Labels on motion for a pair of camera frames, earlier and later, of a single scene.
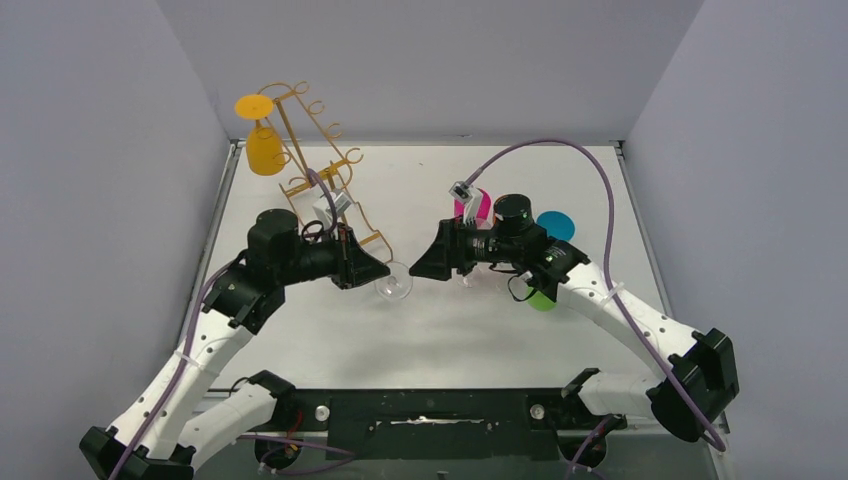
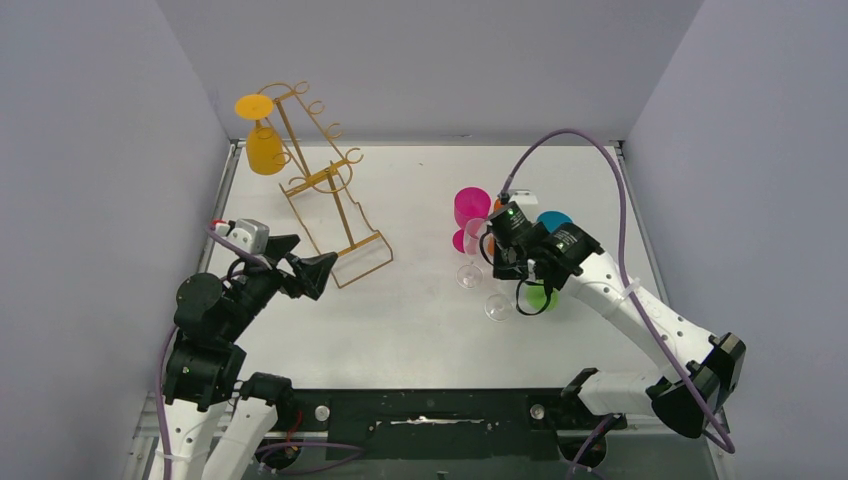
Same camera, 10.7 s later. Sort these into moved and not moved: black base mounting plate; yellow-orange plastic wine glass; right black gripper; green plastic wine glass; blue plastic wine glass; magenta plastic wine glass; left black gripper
Moved: left black gripper; right black gripper
Not moved: yellow-orange plastic wine glass; black base mounting plate; blue plastic wine glass; green plastic wine glass; magenta plastic wine glass
